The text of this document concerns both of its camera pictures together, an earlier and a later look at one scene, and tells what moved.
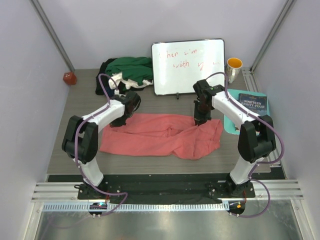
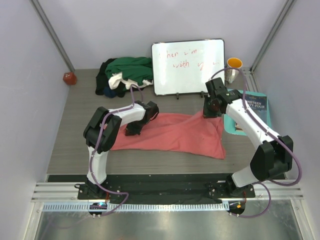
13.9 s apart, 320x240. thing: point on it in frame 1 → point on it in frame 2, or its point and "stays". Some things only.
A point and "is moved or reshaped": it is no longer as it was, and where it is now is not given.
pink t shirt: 150,134 is moved or reshaped
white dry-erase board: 178,65 stays
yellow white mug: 233,66 stays
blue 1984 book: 257,104 stays
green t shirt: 135,70 stays
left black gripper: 117,124 → 130,131
